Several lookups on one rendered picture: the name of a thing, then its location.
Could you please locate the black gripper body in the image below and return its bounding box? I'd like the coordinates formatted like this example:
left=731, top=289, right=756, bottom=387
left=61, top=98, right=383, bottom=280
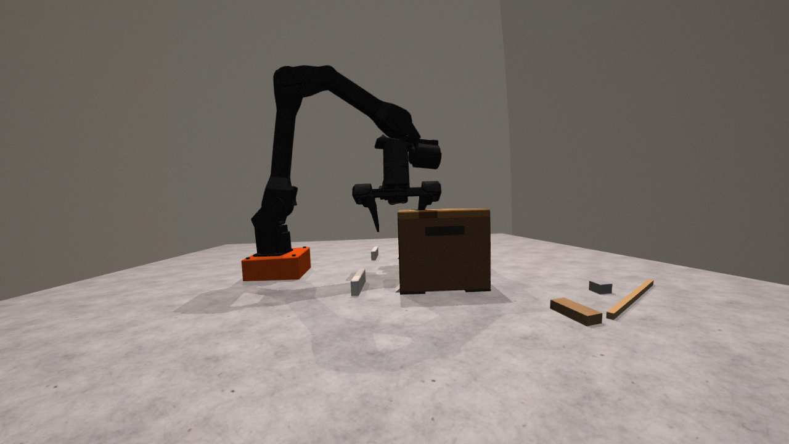
left=352, top=158, right=442, bottom=205

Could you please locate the tan long bar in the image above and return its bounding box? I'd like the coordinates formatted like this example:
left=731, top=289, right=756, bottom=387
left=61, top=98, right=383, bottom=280
left=606, top=279, right=654, bottom=320

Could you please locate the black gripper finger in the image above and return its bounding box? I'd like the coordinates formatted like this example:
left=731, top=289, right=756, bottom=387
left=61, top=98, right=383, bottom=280
left=418, top=193, right=434, bottom=210
left=360, top=195, right=379, bottom=232

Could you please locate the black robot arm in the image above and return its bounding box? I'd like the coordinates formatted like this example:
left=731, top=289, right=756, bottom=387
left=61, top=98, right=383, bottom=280
left=251, top=65, right=441, bottom=257

